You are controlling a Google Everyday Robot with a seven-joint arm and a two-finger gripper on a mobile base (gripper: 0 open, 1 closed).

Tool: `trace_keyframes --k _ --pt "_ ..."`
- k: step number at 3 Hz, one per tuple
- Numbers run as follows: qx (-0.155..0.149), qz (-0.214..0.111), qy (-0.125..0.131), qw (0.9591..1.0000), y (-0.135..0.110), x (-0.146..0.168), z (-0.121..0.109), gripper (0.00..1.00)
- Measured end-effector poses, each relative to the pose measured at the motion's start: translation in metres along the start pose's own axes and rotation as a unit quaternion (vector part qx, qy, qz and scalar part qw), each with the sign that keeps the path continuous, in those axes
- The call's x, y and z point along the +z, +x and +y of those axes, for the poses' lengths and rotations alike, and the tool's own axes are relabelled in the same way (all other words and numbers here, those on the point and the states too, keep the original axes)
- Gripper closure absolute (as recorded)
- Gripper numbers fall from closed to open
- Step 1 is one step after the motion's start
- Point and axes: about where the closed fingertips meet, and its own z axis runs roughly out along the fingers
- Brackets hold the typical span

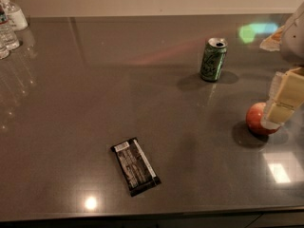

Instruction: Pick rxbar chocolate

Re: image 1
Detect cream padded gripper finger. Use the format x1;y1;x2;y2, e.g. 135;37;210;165
261;67;304;130

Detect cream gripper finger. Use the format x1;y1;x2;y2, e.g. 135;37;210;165
259;27;284;51

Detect black rxbar chocolate wrapper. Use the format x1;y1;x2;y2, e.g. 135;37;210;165
111;138;162;197

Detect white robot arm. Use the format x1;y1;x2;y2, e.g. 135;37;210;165
260;3;304;130

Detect red apple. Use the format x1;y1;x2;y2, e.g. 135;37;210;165
246;103;279;136

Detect green soda can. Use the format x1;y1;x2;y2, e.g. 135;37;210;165
199;38;228;82

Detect white pump sanitizer bottle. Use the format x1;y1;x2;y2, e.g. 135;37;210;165
0;0;29;31

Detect clear water bottle at edge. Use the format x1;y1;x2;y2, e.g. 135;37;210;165
0;41;10;59

